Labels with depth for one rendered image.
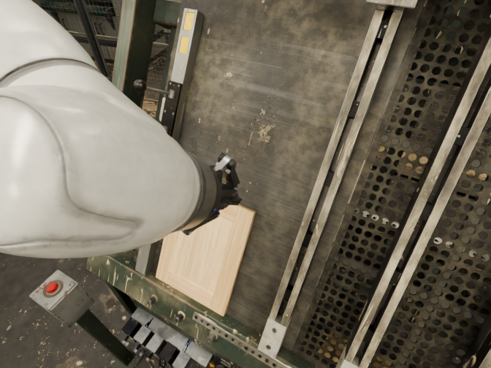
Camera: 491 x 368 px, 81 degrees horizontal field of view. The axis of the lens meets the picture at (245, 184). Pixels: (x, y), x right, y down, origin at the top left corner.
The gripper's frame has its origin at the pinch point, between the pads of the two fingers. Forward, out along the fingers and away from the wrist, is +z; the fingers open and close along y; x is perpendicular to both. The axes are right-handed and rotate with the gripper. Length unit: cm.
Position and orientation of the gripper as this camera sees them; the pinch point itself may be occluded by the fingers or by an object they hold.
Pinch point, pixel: (229, 197)
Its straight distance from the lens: 53.1
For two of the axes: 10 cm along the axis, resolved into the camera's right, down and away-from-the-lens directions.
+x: 8.0, 5.5, -2.2
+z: 2.2, 0.8, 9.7
